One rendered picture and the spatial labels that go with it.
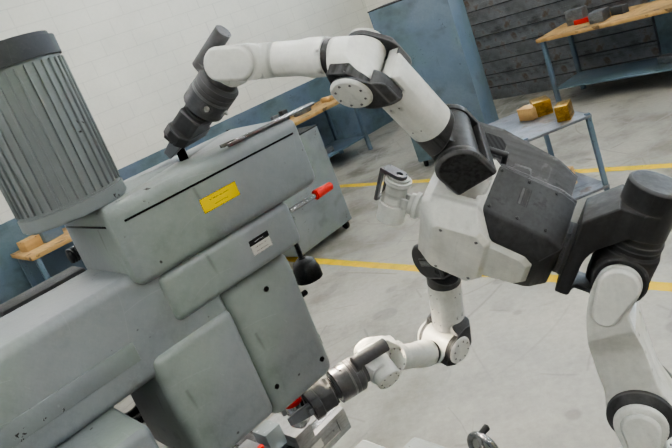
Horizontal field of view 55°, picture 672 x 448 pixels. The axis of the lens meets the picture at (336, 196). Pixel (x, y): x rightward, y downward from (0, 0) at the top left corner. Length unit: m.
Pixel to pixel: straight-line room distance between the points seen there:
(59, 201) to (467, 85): 6.36
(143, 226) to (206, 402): 0.37
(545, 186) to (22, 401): 1.07
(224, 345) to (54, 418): 0.33
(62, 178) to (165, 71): 7.64
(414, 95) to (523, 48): 8.48
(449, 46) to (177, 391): 6.28
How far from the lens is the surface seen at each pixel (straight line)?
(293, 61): 1.19
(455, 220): 1.37
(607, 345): 1.55
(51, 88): 1.24
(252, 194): 1.34
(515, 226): 1.38
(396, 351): 1.73
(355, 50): 1.16
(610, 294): 1.45
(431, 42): 7.32
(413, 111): 1.20
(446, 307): 1.76
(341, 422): 1.92
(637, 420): 1.62
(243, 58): 1.22
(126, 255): 1.23
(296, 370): 1.48
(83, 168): 1.23
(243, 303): 1.38
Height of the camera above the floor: 2.07
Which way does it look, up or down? 15 degrees down
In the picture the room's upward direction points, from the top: 21 degrees counter-clockwise
